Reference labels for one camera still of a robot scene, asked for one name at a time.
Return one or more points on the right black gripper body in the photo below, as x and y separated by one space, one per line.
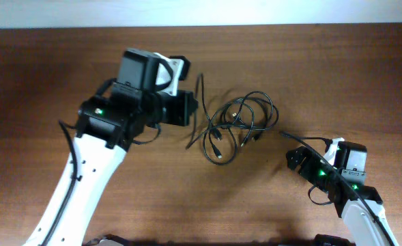
312 169

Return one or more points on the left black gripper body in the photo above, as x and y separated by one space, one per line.
170 109

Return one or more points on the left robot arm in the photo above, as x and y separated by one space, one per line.
144 94

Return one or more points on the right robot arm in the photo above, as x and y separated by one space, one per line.
340 173

